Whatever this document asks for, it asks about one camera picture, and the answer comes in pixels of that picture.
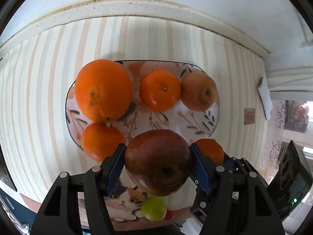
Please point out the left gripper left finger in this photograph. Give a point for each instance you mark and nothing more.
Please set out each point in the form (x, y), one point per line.
(59, 212)

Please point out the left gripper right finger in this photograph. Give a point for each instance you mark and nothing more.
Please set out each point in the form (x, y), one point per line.
(270, 224)

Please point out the dark orange tangerine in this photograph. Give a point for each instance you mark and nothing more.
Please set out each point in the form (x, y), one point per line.
(211, 149)

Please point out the red cherry tomato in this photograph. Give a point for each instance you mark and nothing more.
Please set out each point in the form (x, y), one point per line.
(169, 215)

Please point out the green apple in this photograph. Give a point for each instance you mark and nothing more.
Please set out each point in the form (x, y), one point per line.
(154, 208)

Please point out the dark brown red apple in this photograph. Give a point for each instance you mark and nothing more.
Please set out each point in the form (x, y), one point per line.
(158, 161)

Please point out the large orange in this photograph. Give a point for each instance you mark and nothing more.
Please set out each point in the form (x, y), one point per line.
(103, 91)

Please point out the small mandarin orange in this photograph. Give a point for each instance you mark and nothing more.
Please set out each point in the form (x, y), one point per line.
(160, 90)

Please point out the striped cat table mat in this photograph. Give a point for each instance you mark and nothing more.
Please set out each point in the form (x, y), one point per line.
(37, 73)

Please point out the oval floral ceramic plate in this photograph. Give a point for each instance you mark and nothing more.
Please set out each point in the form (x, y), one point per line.
(189, 124)

